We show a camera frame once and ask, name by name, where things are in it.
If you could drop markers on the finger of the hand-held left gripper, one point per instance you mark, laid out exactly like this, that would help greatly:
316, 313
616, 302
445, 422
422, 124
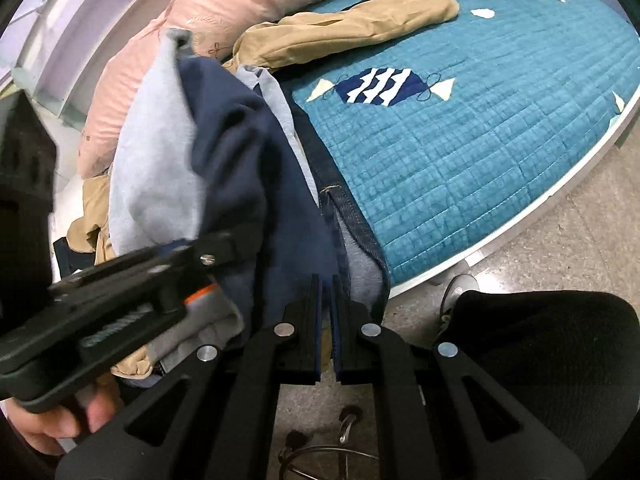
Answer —
150, 332
150, 267

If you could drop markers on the grey-blue jacket with navy sleeves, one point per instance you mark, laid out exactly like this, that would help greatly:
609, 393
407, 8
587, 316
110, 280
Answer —
150, 160

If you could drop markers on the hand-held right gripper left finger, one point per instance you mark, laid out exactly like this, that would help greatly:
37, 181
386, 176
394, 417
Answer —
316, 330

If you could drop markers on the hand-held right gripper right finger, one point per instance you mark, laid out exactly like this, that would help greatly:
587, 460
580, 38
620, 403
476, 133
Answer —
337, 330

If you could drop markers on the tan pants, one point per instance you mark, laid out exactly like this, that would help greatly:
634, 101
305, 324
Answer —
350, 25

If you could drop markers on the teal quilted bed mat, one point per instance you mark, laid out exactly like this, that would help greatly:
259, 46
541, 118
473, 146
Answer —
475, 160

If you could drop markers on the person's grey shoe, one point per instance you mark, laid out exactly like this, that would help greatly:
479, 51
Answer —
457, 297

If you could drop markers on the person's black trouser leg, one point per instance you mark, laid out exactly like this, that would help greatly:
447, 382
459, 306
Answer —
550, 360

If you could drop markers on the person's left hand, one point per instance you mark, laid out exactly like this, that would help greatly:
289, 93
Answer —
50, 430

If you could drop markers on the lavender shelf unit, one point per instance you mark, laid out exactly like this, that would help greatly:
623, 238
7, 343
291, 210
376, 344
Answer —
75, 25

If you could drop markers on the dark denim garment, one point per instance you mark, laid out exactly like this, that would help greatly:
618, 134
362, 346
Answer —
350, 220

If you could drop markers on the pink duvet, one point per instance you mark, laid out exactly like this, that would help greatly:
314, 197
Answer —
210, 10

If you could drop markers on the metal stool base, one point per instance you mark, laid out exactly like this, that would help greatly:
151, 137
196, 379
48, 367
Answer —
345, 425

